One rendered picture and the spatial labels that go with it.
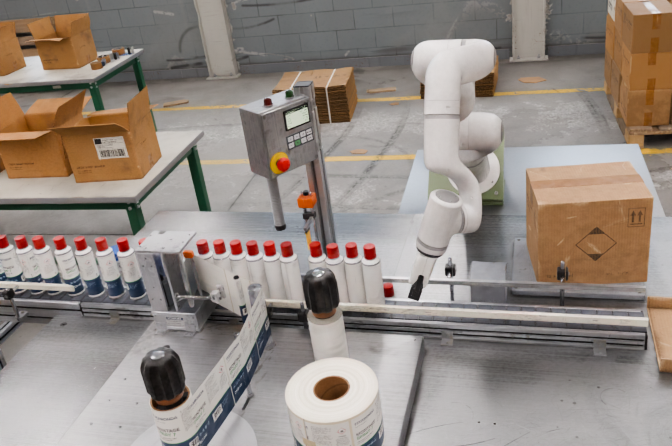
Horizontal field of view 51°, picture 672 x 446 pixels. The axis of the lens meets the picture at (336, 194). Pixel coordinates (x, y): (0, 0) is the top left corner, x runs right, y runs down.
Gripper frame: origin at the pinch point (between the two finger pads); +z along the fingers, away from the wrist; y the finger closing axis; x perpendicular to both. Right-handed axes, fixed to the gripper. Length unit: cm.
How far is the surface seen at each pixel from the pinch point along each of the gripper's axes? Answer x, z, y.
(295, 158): -41.5, -25.6, -6.4
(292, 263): -34.8, 2.3, 1.8
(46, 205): -174, 86, -90
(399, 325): -1.5, 8.2, 5.5
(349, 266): -19.2, -3.0, 2.0
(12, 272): -124, 41, 2
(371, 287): -11.8, 1.0, 2.6
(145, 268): -72, 9, 15
